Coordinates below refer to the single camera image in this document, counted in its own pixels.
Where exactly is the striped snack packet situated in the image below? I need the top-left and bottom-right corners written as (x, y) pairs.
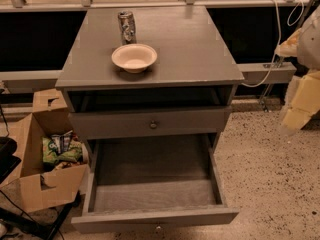
top-left (51, 131), bottom-right (73, 154)

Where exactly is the grey top drawer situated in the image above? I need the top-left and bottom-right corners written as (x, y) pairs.
top-left (69, 106), bottom-right (231, 140)

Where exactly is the green snack bag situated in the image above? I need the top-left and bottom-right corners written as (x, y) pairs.
top-left (42, 137), bottom-right (82, 166)

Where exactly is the open cardboard box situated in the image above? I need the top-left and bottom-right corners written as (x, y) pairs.
top-left (1, 89), bottom-right (87, 213)

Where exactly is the grey wooden drawer cabinet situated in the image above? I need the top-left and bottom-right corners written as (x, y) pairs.
top-left (55, 5), bottom-right (245, 145)

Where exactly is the cream paper bowl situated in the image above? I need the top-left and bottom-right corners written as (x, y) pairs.
top-left (111, 44), bottom-right (158, 73)

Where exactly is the grey drawer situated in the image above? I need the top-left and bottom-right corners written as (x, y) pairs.
top-left (69, 106), bottom-right (231, 140)
top-left (71, 134), bottom-right (239, 233)

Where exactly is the white gripper with foam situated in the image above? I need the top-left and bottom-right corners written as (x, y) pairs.
top-left (275, 28), bottom-right (320, 133)

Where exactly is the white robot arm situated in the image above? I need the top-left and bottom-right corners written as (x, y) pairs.
top-left (275, 6), bottom-right (320, 135)

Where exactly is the metal pole with clamp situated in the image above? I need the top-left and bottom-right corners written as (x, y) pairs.
top-left (257, 0), bottom-right (316, 112)

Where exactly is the crushed silver soda can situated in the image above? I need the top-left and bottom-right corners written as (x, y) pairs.
top-left (118, 11), bottom-right (136, 45)

